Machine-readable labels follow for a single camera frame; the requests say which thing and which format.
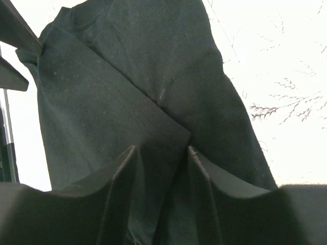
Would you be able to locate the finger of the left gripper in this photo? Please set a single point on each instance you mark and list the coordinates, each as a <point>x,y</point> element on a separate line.
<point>14,29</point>
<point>11,79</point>

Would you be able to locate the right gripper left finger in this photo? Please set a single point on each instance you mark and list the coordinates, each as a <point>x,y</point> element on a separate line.
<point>94,210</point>

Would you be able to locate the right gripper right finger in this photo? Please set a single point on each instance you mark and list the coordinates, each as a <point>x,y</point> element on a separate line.
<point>229,210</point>

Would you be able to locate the black t shirt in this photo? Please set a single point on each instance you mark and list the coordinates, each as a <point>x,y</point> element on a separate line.
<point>113,74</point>

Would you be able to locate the floral table mat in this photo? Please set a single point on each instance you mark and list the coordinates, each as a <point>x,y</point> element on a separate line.
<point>274,52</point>

